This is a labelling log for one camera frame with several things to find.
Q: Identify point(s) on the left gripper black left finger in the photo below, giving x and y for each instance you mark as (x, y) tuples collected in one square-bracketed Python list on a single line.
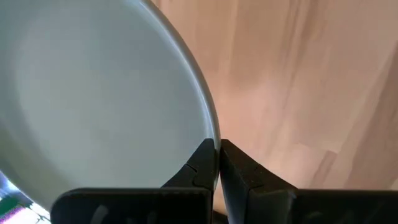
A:
[(140, 205)]

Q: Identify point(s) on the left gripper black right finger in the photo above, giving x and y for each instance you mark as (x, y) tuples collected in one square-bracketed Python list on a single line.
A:
[(280, 205)]

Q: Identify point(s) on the small sage green plate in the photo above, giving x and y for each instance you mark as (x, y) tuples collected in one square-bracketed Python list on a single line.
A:
[(99, 93)]

